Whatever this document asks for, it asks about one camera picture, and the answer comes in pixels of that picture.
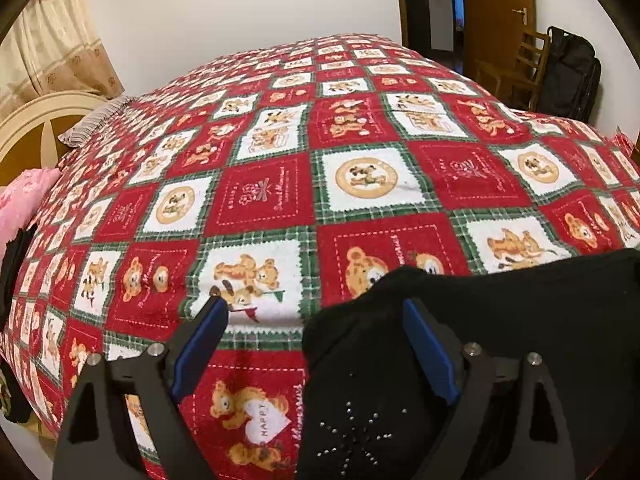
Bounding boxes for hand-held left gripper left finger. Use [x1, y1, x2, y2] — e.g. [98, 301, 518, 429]
[52, 294, 230, 480]

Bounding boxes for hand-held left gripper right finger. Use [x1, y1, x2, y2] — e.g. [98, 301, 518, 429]
[402, 297, 587, 480]

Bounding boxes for black pants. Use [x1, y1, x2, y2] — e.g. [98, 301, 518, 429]
[297, 247, 640, 480]

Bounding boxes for dark cloth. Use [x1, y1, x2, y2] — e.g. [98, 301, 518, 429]
[0, 357, 32, 425]

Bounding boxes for black cloth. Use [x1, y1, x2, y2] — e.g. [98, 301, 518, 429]
[0, 222, 38, 323]

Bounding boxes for red bear printed blanket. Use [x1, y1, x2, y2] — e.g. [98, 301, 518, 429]
[0, 34, 640, 480]

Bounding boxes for pink pillow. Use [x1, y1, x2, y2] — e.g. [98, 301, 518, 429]
[0, 167, 62, 256]

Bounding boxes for striped pillow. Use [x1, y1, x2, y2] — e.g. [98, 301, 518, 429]
[58, 96, 135, 148]

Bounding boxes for cream wooden headboard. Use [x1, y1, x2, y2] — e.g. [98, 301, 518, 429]
[0, 91, 111, 181]

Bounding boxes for red checked pillow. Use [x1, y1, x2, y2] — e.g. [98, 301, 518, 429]
[611, 132, 637, 158]

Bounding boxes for wooden chair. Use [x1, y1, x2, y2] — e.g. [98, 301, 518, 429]
[472, 30, 551, 112]

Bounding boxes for black bag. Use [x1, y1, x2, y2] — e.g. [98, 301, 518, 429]
[536, 25, 603, 122]

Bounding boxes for brown wooden door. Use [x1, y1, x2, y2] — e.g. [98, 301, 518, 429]
[459, 0, 539, 78]

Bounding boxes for beige patterned curtain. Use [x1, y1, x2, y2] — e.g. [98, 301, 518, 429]
[0, 0, 125, 116]

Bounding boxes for brown door frame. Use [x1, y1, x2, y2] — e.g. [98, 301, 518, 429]
[392, 0, 432, 52]

